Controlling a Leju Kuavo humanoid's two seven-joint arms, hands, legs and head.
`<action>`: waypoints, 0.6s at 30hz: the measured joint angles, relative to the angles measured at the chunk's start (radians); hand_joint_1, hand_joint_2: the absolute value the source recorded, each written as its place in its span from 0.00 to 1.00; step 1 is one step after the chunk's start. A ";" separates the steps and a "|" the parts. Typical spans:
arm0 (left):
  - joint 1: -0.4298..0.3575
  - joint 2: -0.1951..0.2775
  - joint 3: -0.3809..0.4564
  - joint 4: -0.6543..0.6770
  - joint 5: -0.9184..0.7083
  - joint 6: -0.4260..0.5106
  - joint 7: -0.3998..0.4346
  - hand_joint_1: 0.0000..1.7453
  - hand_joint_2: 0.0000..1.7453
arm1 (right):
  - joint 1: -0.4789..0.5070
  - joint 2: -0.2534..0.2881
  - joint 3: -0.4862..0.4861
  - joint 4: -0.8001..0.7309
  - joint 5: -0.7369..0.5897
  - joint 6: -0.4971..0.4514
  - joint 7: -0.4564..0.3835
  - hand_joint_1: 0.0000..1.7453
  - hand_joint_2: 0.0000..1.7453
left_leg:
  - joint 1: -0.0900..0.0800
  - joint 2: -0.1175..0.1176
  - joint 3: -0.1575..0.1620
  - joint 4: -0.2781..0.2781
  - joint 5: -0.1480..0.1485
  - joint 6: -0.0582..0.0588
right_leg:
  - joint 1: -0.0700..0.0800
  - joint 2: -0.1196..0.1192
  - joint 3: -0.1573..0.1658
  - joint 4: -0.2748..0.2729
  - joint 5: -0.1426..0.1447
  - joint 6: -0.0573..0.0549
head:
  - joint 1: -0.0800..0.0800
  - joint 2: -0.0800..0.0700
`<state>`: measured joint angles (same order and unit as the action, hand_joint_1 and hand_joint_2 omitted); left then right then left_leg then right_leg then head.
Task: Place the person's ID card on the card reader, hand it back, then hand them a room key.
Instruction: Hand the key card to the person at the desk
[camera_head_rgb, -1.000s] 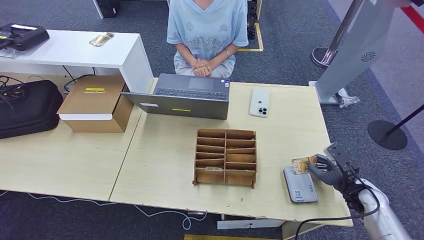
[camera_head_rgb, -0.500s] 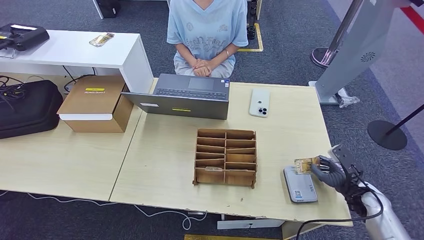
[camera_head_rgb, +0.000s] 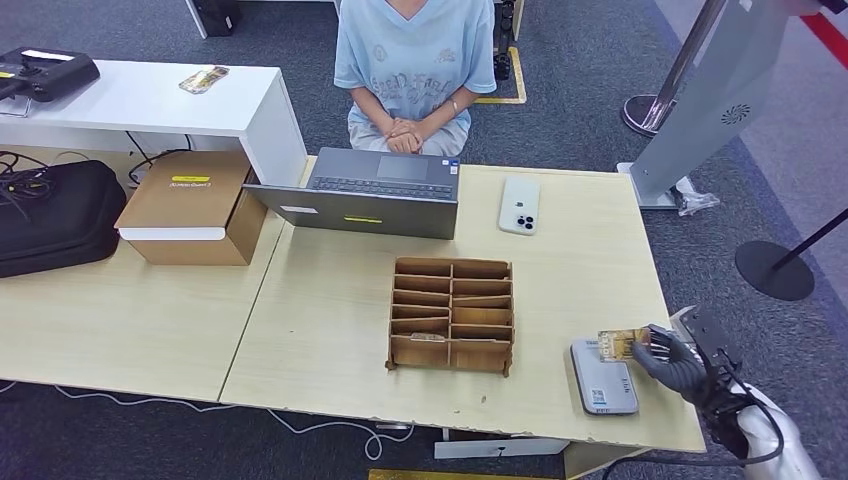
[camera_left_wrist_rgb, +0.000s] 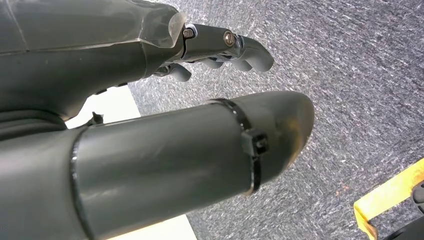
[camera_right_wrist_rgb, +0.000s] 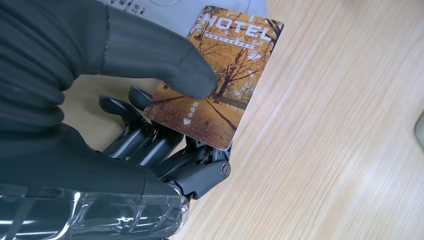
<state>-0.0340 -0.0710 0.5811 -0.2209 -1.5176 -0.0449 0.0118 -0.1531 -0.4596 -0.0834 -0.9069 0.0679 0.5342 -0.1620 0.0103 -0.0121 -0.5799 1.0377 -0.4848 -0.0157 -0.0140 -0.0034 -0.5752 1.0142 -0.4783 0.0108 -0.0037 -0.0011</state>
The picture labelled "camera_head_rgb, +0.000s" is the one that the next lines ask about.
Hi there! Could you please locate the white floor cable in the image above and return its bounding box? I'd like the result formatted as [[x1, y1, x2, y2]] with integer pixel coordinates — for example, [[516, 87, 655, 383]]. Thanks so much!
[[0, 382, 415, 462]]

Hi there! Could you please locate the brown cardboard box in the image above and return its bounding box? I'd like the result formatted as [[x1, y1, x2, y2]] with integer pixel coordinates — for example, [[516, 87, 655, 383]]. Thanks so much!
[[113, 150, 270, 268]]

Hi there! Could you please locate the person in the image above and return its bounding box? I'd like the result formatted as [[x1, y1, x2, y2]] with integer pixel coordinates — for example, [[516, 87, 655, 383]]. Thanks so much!
[[333, 0, 498, 157]]

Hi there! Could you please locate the black cable bundle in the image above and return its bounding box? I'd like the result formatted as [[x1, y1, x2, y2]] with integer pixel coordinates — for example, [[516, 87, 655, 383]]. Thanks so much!
[[0, 150, 53, 220]]

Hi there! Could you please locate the grey kiosk panel stand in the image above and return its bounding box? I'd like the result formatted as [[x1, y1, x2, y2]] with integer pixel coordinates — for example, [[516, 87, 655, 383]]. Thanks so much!
[[617, 0, 816, 212]]

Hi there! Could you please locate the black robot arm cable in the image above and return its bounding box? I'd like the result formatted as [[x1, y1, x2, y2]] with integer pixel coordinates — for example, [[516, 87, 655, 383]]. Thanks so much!
[[599, 364, 787, 480]]

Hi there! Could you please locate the white table bracket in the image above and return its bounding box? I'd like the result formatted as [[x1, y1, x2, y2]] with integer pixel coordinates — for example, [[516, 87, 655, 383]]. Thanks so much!
[[433, 437, 571, 460]]

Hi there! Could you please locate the black wheeled stand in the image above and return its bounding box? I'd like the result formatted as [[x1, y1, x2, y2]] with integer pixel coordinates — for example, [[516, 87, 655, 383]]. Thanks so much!
[[493, 0, 526, 81]]

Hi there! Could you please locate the black cabinet white frame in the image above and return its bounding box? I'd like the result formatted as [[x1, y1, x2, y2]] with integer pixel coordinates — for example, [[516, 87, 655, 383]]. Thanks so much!
[[184, 0, 243, 38]]

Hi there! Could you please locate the clear plastic wrap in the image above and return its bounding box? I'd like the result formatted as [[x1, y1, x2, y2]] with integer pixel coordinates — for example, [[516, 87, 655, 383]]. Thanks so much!
[[669, 175, 721, 217]]

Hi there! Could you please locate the black stanchion post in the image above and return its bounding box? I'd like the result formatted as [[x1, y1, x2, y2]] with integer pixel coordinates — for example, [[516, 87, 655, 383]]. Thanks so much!
[[735, 207, 848, 303]]

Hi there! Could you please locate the black soft carry bag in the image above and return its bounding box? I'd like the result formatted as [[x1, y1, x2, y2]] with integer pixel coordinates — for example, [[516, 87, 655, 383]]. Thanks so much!
[[0, 160, 128, 281]]

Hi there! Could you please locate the pale grey card reader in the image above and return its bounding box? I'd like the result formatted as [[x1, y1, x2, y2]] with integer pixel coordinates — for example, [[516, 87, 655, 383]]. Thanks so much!
[[569, 337, 641, 417]]

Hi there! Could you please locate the brown cardboard card organizer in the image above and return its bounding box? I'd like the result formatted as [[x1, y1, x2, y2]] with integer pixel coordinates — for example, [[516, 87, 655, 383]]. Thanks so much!
[[385, 256, 515, 380]]

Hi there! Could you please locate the person's right hand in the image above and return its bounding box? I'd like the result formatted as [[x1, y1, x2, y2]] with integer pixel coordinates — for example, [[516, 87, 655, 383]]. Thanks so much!
[[384, 122, 411, 156]]

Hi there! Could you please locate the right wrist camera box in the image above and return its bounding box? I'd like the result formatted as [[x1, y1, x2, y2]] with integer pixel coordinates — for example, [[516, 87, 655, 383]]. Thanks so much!
[[669, 305, 743, 379]]

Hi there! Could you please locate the yellow floor tape strip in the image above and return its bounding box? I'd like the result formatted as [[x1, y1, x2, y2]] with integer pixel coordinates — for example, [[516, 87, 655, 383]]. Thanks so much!
[[367, 468, 564, 480]]

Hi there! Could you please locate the white smartphone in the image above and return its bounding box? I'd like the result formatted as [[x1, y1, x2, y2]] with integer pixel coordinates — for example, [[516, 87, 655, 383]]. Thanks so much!
[[498, 175, 542, 237]]

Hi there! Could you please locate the printed card stack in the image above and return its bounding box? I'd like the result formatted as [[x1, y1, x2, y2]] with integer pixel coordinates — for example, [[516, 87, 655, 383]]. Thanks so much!
[[177, 64, 231, 95]]

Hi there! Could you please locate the yellow printed ID card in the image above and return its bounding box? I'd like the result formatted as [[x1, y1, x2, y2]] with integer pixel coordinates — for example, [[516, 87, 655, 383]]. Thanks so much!
[[597, 327, 653, 364]]

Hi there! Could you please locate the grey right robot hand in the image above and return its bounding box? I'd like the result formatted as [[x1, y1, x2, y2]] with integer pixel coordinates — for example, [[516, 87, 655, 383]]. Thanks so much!
[[630, 323, 710, 407]]

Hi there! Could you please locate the black desktop device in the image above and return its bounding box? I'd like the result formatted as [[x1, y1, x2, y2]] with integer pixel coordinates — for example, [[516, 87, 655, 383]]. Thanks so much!
[[0, 46, 102, 104]]

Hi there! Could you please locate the black power cable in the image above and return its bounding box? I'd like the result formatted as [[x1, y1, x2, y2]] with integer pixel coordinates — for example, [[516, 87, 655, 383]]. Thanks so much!
[[124, 131, 195, 188]]

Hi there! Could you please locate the chrome stanchion post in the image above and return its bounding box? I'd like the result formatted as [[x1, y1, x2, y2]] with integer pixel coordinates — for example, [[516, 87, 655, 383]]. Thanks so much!
[[620, 0, 729, 138]]

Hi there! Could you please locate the grey open laptop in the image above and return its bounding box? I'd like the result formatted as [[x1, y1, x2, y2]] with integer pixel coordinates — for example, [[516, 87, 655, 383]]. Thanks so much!
[[243, 146, 462, 241]]

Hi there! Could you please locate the white side shelf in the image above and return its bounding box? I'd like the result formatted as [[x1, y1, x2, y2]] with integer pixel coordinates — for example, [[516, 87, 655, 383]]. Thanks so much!
[[0, 59, 310, 189]]

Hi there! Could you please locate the person's left hand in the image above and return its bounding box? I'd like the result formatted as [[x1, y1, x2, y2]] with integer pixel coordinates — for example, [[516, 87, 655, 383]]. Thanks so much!
[[396, 117, 427, 156]]

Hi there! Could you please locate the yellow floor tape outline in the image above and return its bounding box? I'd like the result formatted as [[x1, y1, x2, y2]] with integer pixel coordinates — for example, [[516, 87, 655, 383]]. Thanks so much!
[[473, 42, 529, 105]]

